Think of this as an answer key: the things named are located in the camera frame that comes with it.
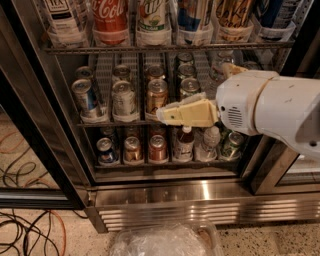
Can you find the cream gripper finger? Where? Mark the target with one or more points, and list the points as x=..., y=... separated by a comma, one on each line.
x=230, y=69
x=194, y=111

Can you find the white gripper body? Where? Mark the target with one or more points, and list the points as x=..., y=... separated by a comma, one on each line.
x=240, y=100

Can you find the green white 7up can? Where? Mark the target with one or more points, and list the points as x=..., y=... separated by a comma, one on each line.
x=152, y=15

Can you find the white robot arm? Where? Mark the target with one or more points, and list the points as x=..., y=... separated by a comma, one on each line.
x=288, y=109

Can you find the clear water bottle middle shelf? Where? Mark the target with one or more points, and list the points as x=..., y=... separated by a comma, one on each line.
x=217, y=59

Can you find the clear water bottle shelf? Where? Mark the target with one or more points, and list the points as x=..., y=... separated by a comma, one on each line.
x=206, y=151
x=217, y=59

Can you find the red coca-cola can rear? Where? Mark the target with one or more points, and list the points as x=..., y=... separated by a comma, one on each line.
x=252, y=65

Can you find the green can middle front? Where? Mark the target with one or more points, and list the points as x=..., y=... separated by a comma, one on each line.
x=189, y=87

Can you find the clear water bottle bottom shelf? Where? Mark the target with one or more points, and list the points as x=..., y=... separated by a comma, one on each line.
x=206, y=151

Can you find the gold can middle front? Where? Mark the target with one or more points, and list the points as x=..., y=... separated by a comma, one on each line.
x=157, y=95

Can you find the green can middle rear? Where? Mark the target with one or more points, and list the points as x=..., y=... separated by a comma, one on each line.
x=183, y=58

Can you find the green can bottom shelf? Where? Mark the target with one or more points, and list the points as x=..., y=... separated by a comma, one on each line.
x=232, y=145

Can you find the red can bottom shelf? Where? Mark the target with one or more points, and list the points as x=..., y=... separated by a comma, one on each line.
x=157, y=148

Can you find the gold black can top shelf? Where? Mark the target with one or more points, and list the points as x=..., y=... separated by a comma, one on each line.
x=234, y=13

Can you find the gold can middle rear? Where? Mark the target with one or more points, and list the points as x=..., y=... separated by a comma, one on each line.
x=155, y=72

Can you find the dark blue can top right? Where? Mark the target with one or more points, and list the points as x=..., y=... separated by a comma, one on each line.
x=276, y=14

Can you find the blue can top shelf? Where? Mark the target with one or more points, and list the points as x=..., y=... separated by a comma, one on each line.
x=194, y=15

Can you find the gold can bottom shelf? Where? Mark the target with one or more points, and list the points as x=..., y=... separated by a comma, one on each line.
x=132, y=149

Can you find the white silver can front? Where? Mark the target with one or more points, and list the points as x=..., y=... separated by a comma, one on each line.
x=124, y=98

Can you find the white silver can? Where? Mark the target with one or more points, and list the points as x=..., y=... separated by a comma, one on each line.
x=121, y=72
x=124, y=98

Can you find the white silver can rear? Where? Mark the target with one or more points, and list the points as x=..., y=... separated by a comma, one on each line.
x=121, y=72

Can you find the blue pepsi can bottom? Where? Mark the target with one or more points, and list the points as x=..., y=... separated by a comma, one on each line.
x=107, y=153

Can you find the stainless steel fridge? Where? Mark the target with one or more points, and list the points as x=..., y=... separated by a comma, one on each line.
x=120, y=197

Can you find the blue silver can front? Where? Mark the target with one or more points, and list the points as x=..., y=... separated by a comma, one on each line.
x=86, y=98

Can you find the blue silver can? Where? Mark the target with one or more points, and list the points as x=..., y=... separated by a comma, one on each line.
x=86, y=98
x=84, y=72

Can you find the blue silver can rear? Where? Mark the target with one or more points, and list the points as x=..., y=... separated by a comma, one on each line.
x=84, y=72

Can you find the red coca-cola can top shelf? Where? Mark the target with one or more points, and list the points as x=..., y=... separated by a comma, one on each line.
x=110, y=17

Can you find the white black can top shelf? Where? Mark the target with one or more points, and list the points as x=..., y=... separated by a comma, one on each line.
x=66, y=16

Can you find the open glass fridge door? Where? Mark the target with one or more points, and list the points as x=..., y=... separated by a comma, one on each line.
x=30, y=150

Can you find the brown juice bottle white cap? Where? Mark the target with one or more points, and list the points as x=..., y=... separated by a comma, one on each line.
x=183, y=147

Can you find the clear plastic bin with bag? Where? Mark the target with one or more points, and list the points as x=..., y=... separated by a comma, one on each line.
x=188, y=238

